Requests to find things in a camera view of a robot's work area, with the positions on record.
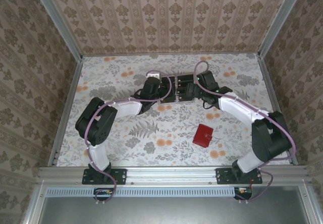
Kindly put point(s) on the black battery tray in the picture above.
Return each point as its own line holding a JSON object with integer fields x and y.
{"x": 176, "y": 90}

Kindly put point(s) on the red card holder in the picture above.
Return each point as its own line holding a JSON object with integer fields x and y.
{"x": 202, "y": 135}

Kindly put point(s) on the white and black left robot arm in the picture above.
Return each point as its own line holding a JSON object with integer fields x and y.
{"x": 126, "y": 108}

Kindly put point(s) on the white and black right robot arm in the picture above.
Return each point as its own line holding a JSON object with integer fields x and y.
{"x": 237, "y": 108}

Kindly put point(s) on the floral patterned table cover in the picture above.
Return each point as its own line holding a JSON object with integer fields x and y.
{"x": 176, "y": 156}

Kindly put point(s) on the black connector board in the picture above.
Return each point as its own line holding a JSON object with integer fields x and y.
{"x": 243, "y": 193}
{"x": 103, "y": 193}

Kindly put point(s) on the grey metal panel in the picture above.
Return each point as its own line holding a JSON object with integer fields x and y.
{"x": 164, "y": 211}

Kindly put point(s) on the aluminium table edge rail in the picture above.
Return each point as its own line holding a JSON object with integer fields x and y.
{"x": 67, "y": 108}
{"x": 171, "y": 55}
{"x": 277, "y": 108}

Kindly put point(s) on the wide aluminium mounting rail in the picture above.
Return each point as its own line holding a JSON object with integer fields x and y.
{"x": 171, "y": 174}

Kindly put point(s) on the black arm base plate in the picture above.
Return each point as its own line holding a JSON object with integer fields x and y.
{"x": 121, "y": 176}
{"x": 223, "y": 176}

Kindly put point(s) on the aluminium corner post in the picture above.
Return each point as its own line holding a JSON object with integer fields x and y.
{"x": 59, "y": 19}
{"x": 278, "y": 19}

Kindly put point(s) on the aluminium panel frame bar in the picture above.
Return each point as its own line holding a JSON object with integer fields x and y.
{"x": 306, "y": 203}
{"x": 35, "y": 203}

